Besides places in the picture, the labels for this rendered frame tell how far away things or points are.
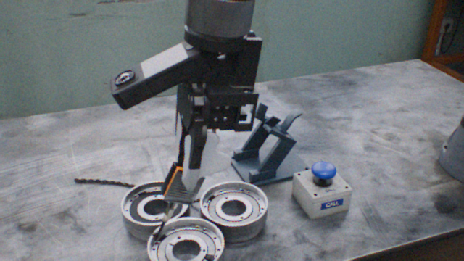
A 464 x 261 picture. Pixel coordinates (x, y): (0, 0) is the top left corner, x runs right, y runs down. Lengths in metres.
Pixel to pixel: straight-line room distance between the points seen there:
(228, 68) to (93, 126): 0.54
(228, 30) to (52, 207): 0.46
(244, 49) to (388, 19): 2.35
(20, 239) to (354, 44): 2.29
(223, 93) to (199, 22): 0.09
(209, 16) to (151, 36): 1.79
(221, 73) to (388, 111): 0.63
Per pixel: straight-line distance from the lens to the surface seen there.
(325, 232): 0.72
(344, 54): 2.73
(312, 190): 0.72
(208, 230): 0.66
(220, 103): 0.51
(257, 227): 0.67
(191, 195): 0.60
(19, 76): 2.29
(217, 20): 0.47
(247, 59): 0.52
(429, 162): 0.93
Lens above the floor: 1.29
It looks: 31 degrees down
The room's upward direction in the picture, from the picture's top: 1 degrees clockwise
